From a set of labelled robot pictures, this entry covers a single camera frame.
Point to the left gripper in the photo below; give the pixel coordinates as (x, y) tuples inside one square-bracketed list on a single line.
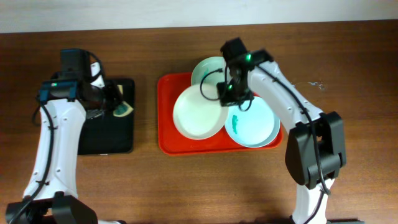
[(116, 99)]

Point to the green stained sponge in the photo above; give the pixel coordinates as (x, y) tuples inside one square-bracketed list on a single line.
[(122, 110)]

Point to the red plastic tray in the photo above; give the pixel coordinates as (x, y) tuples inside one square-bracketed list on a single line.
[(172, 142)]

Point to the light blue plate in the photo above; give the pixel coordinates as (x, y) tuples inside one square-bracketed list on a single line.
[(256, 127)]

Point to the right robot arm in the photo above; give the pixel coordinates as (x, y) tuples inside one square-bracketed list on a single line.
[(316, 145)]

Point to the black rectangular tray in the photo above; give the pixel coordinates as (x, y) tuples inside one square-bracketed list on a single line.
[(108, 134)]

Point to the mint green plate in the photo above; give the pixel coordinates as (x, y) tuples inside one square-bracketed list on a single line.
[(206, 66)]

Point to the white plate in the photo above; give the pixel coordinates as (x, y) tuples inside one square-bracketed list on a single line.
[(197, 114)]

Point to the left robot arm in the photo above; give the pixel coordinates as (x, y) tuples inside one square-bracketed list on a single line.
[(65, 103)]

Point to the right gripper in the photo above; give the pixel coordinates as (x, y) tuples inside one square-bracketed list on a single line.
[(226, 101)]

